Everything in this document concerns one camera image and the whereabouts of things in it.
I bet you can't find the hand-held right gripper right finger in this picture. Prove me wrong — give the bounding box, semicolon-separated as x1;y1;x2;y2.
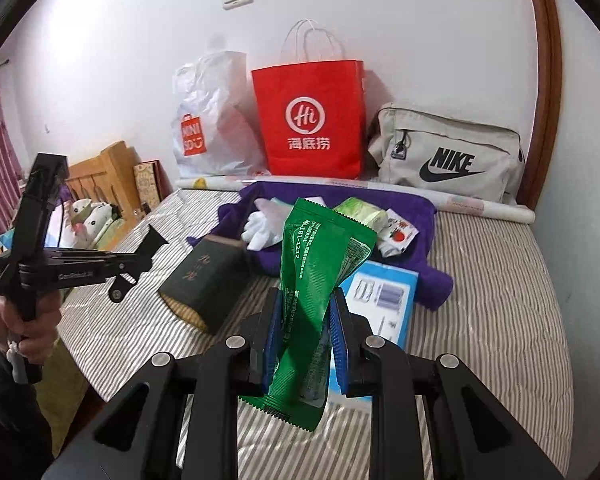
330;287;566;480

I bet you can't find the wooden headboard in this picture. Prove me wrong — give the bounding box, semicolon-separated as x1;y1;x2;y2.
62;141;141;221

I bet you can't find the white spotted plush toy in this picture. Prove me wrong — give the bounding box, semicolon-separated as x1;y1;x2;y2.
62;199;123;248

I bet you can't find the small printed white sachet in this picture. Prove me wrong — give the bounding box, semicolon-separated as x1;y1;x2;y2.
376;208;420;257

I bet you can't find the green plastic packet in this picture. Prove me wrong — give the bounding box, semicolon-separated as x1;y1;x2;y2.
237;197;379;433

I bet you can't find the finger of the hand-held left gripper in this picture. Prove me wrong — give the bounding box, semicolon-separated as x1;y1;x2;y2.
125;224;170;276
107;270;137;304

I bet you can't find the clear plastic packet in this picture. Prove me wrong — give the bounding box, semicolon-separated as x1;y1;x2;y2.
255;196;297;241

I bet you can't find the person's left forearm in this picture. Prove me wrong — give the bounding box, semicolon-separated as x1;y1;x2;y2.
0;327;61;480

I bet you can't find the light green face mask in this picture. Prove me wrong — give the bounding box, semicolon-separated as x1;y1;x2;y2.
332;197;388;233

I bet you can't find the white glove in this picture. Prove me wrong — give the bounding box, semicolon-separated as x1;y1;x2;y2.
243;197;293;252

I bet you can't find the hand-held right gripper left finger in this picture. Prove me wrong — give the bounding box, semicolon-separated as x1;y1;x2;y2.
42;287;286;480

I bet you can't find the dark green box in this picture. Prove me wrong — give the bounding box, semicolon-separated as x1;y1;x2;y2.
158;234;248;336

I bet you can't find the blue cardboard box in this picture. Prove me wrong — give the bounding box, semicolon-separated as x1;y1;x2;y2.
330;260;421;401

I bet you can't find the purple towel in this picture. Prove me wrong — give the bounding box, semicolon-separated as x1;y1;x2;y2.
216;181;453;311

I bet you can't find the red paper carrier bag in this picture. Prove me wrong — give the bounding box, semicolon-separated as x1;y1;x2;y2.
251;19;366;181

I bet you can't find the grey striped mattress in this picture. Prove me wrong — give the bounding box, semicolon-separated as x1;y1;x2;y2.
50;187;576;480

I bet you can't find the brown wooden door frame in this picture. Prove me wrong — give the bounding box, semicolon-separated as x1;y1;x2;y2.
517;0;566;208

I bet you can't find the printed picture book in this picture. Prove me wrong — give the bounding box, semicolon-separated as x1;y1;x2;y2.
133;160;162;211

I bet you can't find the beige fabric waist bag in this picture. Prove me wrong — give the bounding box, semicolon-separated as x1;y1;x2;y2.
366;102;526;206

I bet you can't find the printed paper roll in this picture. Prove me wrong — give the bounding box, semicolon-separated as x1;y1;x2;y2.
175;172;537;226

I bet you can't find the white plastic shopping bag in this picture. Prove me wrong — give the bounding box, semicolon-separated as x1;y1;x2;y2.
171;51;271;178

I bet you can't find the person's left hand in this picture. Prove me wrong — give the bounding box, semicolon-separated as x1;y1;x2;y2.
0;287;63;363

